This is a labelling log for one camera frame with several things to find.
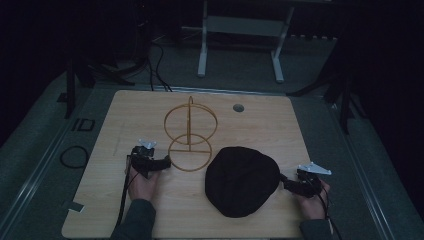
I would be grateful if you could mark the black hat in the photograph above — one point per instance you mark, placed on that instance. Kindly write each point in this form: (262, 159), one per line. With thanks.
(240, 181)

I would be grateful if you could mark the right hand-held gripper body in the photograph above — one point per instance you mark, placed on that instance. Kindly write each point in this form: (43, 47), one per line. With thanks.
(310, 183)

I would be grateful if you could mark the grey table grommet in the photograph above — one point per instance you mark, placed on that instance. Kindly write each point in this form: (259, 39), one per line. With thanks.
(238, 108)

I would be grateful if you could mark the black metal stand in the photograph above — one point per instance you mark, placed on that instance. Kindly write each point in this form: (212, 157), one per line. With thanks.
(345, 106)
(70, 90)

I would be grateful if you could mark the person's left hand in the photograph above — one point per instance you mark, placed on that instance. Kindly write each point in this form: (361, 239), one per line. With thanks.
(142, 186)

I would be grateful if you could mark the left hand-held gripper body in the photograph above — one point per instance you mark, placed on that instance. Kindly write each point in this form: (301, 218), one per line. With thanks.
(142, 158)

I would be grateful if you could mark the person's right hand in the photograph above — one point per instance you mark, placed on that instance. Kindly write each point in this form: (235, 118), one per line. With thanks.
(313, 206)

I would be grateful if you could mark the white metal desk frame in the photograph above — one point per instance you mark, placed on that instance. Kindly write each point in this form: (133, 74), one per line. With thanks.
(245, 26)

